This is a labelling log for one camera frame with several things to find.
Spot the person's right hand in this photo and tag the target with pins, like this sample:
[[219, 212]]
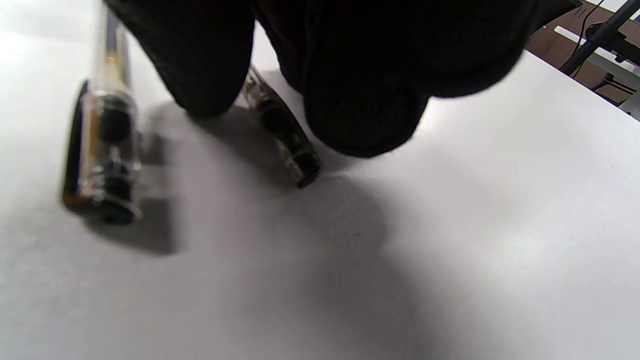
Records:
[[360, 75]]

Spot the clear black gel pen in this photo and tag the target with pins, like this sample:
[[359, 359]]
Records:
[[285, 135], [107, 125]]

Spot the black metal stand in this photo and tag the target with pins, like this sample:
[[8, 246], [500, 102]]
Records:
[[607, 37]]

